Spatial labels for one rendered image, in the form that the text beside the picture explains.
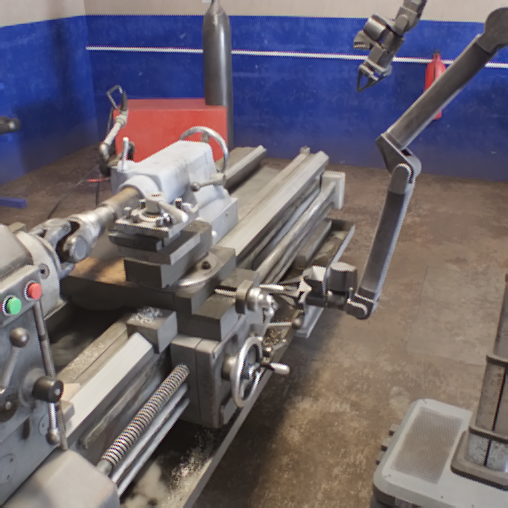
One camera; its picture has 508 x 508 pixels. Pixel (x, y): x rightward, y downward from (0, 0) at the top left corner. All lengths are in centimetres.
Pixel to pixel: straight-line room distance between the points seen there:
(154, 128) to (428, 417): 317
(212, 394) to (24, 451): 66
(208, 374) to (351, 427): 106
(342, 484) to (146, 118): 318
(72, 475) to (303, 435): 142
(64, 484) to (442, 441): 137
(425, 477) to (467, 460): 15
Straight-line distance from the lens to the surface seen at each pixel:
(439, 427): 233
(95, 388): 154
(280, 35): 589
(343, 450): 256
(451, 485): 214
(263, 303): 176
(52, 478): 135
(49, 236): 158
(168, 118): 471
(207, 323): 171
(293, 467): 248
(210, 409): 182
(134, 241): 166
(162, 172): 197
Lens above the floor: 175
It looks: 25 degrees down
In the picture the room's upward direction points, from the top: 1 degrees counter-clockwise
